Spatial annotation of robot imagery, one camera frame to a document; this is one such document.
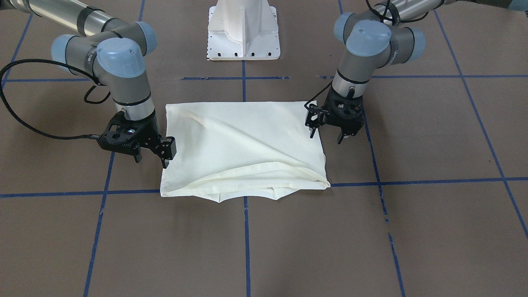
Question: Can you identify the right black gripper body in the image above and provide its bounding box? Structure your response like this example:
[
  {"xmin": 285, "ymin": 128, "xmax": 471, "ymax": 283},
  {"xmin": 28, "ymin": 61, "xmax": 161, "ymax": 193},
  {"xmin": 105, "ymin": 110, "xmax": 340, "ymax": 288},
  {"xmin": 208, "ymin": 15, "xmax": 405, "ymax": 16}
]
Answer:
[{"xmin": 138, "ymin": 120, "xmax": 177, "ymax": 161}]

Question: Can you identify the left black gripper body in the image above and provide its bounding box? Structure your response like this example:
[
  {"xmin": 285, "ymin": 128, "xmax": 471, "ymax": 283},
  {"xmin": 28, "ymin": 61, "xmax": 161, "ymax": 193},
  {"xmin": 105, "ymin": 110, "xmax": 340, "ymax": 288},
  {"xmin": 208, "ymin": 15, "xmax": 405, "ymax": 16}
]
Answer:
[{"xmin": 305, "ymin": 89, "xmax": 365, "ymax": 137}]

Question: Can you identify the cream long-sleeve cat shirt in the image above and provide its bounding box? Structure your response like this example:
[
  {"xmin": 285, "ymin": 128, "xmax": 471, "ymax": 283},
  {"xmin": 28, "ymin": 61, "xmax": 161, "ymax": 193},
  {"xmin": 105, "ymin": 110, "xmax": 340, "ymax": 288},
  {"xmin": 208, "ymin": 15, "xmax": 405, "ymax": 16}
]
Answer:
[{"xmin": 160, "ymin": 101, "xmax": 330, "ymax": 203}]

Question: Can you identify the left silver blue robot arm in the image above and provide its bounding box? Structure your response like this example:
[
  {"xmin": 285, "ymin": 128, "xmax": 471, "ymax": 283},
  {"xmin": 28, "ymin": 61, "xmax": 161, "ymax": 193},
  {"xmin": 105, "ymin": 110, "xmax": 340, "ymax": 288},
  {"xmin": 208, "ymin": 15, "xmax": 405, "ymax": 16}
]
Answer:
[{"xmin": 305, "ymin": 0, "xmax": 447, "ymax": 144}]

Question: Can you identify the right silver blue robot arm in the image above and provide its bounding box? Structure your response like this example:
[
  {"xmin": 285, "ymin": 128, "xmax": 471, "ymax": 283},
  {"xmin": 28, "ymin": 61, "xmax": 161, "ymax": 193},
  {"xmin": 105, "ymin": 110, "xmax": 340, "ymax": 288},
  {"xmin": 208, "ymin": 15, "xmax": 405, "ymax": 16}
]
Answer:
[{"xmin": 1, "ymin": 0, "xmax": 177, "ymax": 169}]

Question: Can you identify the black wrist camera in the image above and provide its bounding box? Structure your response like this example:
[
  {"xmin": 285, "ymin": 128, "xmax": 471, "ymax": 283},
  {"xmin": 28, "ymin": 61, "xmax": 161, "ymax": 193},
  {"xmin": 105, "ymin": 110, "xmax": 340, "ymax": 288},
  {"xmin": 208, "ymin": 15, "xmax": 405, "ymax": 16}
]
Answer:
[{"xmin": 96, "ymin": 111, "xmax": 141, "ymax": 157}]

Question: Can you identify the black braided cable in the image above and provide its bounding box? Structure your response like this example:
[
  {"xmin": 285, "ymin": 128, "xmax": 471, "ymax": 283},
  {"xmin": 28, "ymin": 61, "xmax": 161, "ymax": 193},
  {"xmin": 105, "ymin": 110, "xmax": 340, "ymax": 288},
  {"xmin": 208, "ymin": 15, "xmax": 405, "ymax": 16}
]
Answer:
[
  {"xmin": 0, "ymin": 59, "xmax": 104, "ymax": 141},
  {"xmin": 307, "ymin": 80, "xmax": 334, "ymax": 111}
]

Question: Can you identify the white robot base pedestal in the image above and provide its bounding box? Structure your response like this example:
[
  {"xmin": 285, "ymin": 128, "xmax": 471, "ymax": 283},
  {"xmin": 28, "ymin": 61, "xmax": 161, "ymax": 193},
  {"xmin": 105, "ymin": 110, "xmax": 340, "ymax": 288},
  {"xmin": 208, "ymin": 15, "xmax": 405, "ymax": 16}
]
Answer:
[{"xmin": 206, "ymin": 0, "xmax": 281, "ymax": 61}]

